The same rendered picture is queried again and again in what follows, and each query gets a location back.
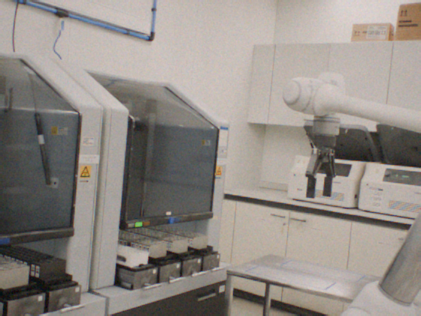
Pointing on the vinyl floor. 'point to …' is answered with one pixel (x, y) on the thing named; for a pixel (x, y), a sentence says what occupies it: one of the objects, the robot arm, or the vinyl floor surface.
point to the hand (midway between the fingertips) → (319, 193)
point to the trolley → (298, 279)
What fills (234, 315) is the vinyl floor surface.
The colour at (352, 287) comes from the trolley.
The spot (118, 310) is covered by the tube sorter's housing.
